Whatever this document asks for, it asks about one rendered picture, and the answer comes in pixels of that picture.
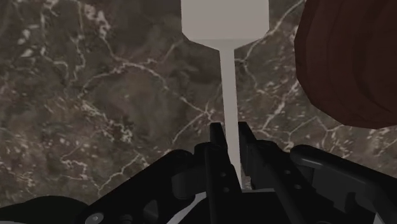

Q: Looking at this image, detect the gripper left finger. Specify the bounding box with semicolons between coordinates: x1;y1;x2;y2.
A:
76;122;242;224

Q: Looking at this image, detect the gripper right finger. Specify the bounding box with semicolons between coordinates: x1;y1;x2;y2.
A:
237;121;397;224

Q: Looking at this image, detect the grey spatula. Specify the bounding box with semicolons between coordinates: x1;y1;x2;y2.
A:
181;0;270;190

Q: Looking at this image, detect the dark red-brown bowl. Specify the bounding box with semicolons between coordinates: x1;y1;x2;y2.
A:
293;0;397;130

